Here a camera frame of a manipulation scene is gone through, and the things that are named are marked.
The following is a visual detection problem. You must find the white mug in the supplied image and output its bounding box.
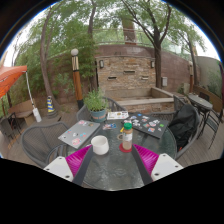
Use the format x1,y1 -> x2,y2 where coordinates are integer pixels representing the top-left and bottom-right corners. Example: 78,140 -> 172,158
90,134 -> 110,156

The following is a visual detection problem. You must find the colourful sticker sheet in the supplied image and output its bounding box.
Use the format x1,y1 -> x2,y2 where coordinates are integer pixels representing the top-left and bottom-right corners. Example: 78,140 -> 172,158
102,122 -> 118,131

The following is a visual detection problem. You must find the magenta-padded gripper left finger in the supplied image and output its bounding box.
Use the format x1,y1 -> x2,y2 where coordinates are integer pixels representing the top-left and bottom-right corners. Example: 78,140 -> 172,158
43,144 -> 95,187

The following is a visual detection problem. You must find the wooden globe lamp post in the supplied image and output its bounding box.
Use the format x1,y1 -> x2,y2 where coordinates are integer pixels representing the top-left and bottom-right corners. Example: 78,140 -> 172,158
70,48 -> 85,111

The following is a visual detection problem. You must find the wooden bench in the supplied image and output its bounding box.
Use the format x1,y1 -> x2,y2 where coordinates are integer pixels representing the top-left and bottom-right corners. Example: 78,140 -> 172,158
8,99 -> 37,120

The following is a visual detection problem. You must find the blue yellow striped cone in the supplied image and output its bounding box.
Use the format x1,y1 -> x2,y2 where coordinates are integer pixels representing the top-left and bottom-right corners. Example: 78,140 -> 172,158
45,95 -> 56,115

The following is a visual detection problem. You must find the round metal side table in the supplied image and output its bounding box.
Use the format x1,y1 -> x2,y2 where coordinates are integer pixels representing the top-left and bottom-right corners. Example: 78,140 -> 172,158
187,93 -> 214,125

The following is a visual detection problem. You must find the tall dark-trunk tree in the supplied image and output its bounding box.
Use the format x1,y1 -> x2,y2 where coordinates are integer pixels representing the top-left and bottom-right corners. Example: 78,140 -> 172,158
116,0 -> 208,90

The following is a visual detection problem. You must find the grey laptop with stickers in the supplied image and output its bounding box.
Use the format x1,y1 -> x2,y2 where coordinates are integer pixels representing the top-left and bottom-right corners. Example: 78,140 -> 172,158
57,119 -> 102,150

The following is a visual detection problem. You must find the black laptop with stickers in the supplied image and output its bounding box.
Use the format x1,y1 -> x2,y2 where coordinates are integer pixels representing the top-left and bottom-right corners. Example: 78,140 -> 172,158
123,113 -> 170,140

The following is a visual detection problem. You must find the orange canopy tent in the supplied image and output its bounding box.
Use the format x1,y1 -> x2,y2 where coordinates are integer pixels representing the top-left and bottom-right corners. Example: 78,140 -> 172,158
0,64 -> 43,123

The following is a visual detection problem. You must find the grey mesh metal chair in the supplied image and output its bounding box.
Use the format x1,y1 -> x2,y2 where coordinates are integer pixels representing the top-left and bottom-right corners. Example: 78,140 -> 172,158
75,97 -> 127,123
173,94 -> 188,113
20,121 -> 72,168
146,111 -> 176,123
166,103 -> 205,160

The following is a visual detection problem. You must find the black jacket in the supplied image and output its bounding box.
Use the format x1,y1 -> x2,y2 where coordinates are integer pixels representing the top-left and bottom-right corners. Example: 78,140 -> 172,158
168,104 -> 198,150

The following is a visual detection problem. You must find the tall leaning grey-trunk tree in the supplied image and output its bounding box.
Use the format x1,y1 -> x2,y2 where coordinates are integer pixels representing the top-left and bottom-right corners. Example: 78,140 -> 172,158
16,1 -> 91,113

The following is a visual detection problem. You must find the white printed booklet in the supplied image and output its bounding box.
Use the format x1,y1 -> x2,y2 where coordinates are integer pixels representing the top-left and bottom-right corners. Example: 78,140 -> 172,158
106,110 -> 130,121

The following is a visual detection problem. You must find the dark metal chair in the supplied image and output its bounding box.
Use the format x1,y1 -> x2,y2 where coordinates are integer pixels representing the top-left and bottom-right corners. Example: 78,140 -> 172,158
203,108 -> 224,150
0,113 -> 20,148

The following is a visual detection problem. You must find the green plant in blue pot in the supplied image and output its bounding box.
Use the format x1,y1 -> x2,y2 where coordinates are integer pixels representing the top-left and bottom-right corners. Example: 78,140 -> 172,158
83,88 -> 110,123

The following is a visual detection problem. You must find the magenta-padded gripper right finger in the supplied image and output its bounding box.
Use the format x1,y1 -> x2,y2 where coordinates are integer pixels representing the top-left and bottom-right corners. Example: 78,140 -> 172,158
130,143 -> 184,186

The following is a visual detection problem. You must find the stone wall fountain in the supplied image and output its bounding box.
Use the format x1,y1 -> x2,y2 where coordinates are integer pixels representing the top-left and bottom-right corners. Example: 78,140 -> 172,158
95,54 -> 176,112

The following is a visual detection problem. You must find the green-capped brown drink bottle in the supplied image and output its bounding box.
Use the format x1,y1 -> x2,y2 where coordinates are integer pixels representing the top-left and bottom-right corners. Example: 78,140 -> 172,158
121,122 -> 134,152

